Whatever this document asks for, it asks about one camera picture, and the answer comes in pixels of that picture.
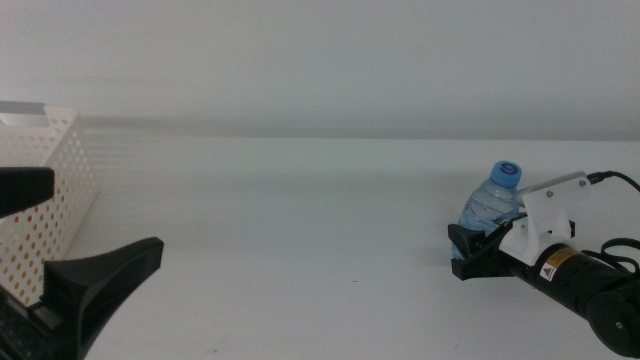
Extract small water bottle blue cap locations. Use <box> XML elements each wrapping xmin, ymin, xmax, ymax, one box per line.
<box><xmin>451</xmin><ymin>159</ymin><xmax>524</xmax><ymax>261</ymax></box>

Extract white perforated plastic basket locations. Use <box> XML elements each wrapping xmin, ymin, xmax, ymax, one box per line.
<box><xmin>0</xmin><ymin>99</ymin><xmax>100</xmax><ymax>307</ymax></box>

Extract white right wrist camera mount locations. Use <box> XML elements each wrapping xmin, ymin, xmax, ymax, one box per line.
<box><xmin>498</xmin><ymin>171</ymin><xmax>593</xmax><ymax>267</ymax></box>

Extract thin black right gripper cable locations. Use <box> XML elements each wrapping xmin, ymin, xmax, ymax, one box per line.
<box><xmin>582</xmin><ymin>237</ymin><xmax>640</xmax><ymax>275</ymax></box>

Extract thick black right camera cable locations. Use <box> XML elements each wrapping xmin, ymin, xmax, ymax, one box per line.
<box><xmin>585</xmin><ymin>170</ymin><xmax>640</xmax><ymax>194</ymax></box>

